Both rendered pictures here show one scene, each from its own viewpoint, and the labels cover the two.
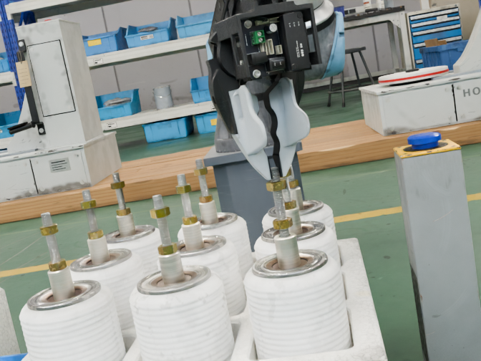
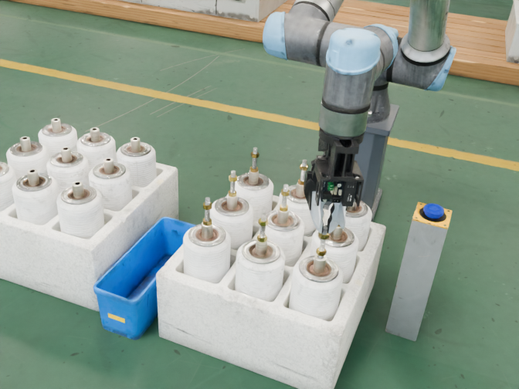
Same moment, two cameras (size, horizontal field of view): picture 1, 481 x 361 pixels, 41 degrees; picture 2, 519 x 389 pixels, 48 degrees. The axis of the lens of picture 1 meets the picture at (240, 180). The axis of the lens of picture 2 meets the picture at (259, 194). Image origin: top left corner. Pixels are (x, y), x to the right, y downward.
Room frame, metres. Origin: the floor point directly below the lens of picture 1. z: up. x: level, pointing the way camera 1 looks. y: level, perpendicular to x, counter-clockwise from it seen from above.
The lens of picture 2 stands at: (-0.25, -0.10, 0.95)
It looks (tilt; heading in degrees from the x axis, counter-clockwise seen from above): 32 degrees down; 12
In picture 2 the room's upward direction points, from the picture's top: 4 degrees clockwise
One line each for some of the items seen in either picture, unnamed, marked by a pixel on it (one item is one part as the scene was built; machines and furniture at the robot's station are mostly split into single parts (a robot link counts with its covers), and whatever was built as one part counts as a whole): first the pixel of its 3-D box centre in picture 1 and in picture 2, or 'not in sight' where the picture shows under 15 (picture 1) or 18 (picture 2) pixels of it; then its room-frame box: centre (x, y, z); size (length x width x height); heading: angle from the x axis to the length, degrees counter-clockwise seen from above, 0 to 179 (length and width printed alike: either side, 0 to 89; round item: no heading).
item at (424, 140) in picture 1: (424, 142); (433, 212); (0.78, -0.23, 0.32); 0.04 x 0.04 x 0.02
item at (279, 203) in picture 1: (279, 205); (322, 244); (0.61, -0.03, 0.31); 0.01 x 0.01 x 0.08
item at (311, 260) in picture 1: (289, 263); (318, 268); (0.61, -0.03, 0.25); 0.08 x 0.08 x 0.01
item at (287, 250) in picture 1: (287, 251); (319, 263); (0.61, -0.03, 0.26); 0.02 x 0.02 x 0.03
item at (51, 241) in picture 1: (53, 248); (207, 214); (0.64, 0.20, 0.30); 0.01 x 0.01 x 0.08
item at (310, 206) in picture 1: (295, 209); (351, 208); (0.84, -0.07, 0.25); 0.08 x 0.08 x 0.01
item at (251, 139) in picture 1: (256, 134); (319, 216); (0.59, -0.02, 0.39); 0.06 x 0.03 x 0.09; 18
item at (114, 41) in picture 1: (101, 43); not in sight; (5.66, 0.96, 0.90); 0.50 x 0.38 x 0.21; 176
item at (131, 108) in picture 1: (115, 104); not in sight; (5.64, 0.95, 0.36); 0.50 x 0.38 x 0.21; 177
